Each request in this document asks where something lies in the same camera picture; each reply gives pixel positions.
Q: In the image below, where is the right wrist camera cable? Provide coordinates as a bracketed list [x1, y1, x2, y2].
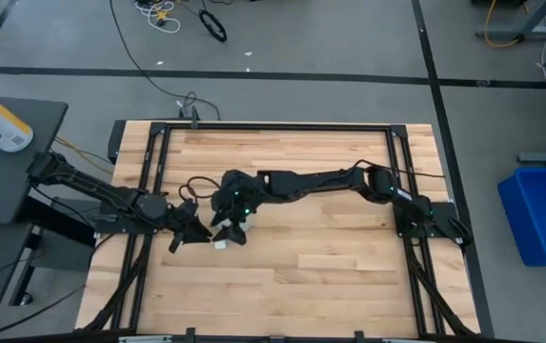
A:
[178, 175, 222, 204]

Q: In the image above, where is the blue plastic bin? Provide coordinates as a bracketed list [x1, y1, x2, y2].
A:
[496, 166, 546, 268]

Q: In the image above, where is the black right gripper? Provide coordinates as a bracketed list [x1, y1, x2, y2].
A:
[209, 169, 260, 247]

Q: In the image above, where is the white cable bundle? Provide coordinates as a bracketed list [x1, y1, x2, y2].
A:
[133, 0, 182, 34]

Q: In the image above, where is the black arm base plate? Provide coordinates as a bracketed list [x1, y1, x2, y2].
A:
[94, 197, 164, 235]
[394, 198, 462, 239]

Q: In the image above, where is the white wipes canister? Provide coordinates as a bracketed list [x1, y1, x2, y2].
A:
[0, 82, 34, 153]

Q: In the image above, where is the long black floor cable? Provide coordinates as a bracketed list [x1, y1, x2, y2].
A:
[109, 0, 222, 121]

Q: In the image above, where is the yellow hanging cable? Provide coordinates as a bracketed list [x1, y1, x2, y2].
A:
[484, 0, 527, 50]

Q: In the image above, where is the black coiled cable ring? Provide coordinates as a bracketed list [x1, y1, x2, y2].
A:
[198, 9, 229, 43]

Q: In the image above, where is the grey waffle microfiber towel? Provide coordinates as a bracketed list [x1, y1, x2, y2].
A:
[212, 213, 255, 251]

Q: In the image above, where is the black side table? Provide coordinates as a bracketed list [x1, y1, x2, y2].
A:
[0, 97, 70, 225]

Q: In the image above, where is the black aluminium table frame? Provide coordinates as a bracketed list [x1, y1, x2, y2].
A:
[81, 121, 478, 340]

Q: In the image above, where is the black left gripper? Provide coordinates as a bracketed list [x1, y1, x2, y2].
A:
[166, 198, 214, 254]

